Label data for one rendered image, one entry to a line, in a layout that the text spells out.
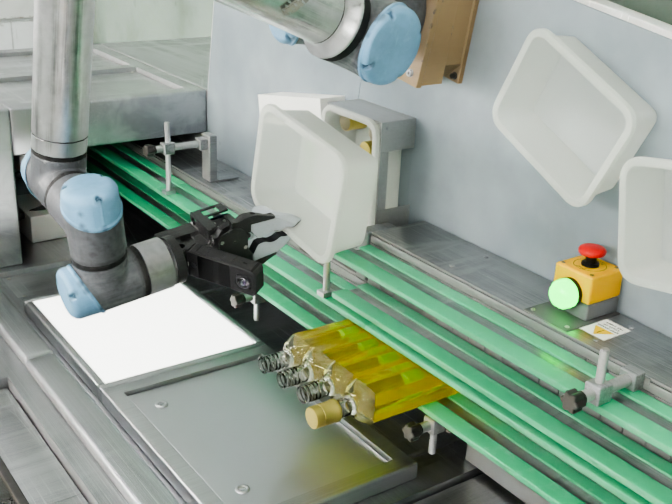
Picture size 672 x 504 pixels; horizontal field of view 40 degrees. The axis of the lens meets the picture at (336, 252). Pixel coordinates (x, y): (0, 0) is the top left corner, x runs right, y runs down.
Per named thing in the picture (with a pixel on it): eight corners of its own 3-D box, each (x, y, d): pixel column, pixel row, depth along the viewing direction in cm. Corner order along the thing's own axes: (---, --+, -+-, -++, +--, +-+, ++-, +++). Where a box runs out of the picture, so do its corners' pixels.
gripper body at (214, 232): (224, 199, 140) (150, 222, 135) (253, 224, 134) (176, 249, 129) (228, 242, 144) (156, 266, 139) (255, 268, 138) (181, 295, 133)
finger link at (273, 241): (284, 210, 146) (231, 226, 141) (304, 226, 141) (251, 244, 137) (284, 227, 147) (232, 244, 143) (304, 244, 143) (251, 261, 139)
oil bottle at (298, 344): (379, 336, 168) (277, 366, 157) (381, 308, 166) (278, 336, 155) (398, 349, 164) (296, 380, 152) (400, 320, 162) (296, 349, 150)
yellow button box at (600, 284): (583, 294, 144) (549, 304, 140) (589, 249, 141) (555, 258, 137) (619, 311, 138) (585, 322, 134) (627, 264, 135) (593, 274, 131)
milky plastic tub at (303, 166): (309, 93, 144) (260, 98, 140) (396, 153, 129) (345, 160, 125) (294, 193, 153) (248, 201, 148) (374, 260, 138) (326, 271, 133)
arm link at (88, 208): (38, 170, 123) (51, 239, 129) (71, 208, 115) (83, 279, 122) (94, 154, 127) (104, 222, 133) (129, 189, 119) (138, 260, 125)
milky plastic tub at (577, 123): (618, 206, 137) (578, 216, 132) (526, 111, 148) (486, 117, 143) (681, 112, 125) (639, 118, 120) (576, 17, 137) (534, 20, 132)
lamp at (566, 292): (556, 300, 138) (542, 304, 136) (560, 272, 136) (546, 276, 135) (580, 311, 135) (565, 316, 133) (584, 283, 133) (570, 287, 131)
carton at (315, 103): (281, 91, 205) (258, 94, 202) (344, 95, 186) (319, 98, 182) (283, 119, 206) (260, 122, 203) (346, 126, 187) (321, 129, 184)
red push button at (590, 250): (569, 265, 137) (573, 243, 135) (588, 260, 139) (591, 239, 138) (591, 275, 134) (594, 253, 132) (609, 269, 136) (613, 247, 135)
